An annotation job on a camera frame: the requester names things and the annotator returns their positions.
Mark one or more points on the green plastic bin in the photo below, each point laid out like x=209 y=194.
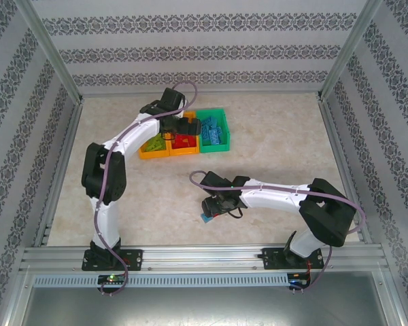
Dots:
x=214 y=148

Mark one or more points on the blue square lego brick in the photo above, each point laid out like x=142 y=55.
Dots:
x=206 y=219

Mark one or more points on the red long lego brick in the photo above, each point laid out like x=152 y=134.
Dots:
x=187 y=144
x=177 y=140

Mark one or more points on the blue long lego brick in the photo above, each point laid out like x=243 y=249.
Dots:
x=216 y=136
x=209 y=121

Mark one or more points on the lime green long lego brick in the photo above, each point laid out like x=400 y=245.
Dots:
x=150 y=146
x=160 y=146

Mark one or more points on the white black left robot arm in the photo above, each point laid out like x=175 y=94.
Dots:
x=136 y=136

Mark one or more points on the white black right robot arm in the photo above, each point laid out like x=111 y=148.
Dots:
x=275 y=198

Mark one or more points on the grey metal sheet panel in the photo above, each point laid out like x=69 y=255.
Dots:
x=204 y=305

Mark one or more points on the small controller circuit board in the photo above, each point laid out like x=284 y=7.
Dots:
x=297 y=280
x=112 y=279

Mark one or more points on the aluminium frame cross rail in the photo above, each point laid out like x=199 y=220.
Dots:
x=204 y=91

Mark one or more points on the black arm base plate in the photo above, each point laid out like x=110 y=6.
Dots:
x=270 y=259
x=136 y=259

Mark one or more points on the aluminium frame post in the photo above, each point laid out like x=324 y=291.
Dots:
x=349 y=51
x=55 y=57

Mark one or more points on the aluminium frame floor rail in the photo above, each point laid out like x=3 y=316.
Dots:
x=63 y=169
x=343 y=163

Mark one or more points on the aluminium frame leg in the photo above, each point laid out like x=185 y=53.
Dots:
x=396 y=305
x=12 y=305

